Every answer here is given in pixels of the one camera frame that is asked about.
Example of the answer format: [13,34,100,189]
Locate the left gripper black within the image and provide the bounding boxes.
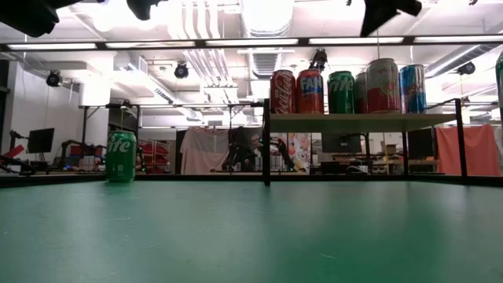
[126,0,162,21]

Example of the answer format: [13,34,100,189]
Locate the slim blue silver energy can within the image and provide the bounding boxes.
[398,64,428,115]

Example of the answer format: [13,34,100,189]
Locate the red Fanta can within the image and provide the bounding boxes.
[296,68,324,115]

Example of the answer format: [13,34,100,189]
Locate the red and white soda can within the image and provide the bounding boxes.
[270,69,296,115]

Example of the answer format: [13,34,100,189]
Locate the black ceiling spotlight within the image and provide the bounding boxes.
[309,47,329,72]
[456,61,476,76]
[174,61,190,80]
[46,69,63,88]

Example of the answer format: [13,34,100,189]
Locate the black background screen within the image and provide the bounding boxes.
[407,127,435,160]

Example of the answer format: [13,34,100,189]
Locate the wide black background monitor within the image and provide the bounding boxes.
[321,132,363,155]

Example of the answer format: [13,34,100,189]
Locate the red storage bins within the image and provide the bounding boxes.
[137,139,172,174]

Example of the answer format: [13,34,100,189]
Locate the white hanging cloth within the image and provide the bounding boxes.
[179,126,233,176]

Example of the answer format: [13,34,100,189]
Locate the colourful printed cloth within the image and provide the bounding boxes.
[270,132,312,173]

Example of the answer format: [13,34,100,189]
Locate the salmon pink hanging cloth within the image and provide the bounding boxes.
[435,123,503,177]

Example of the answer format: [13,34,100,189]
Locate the person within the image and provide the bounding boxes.
[248,132,263,158]

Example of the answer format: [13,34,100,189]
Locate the green table mat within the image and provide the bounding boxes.
[0,178,503,283]

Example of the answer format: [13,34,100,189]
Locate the wooden shelf black metal frame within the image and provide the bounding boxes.
[262,97,468,186]

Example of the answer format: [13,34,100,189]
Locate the white ceiling duct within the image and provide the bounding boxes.
[238,0,296,79]

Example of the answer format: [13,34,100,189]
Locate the black background table frame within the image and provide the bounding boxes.
[78,101,265,133]

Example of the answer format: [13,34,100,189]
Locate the black metal rig frame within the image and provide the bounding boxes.
[0,172,503,188]

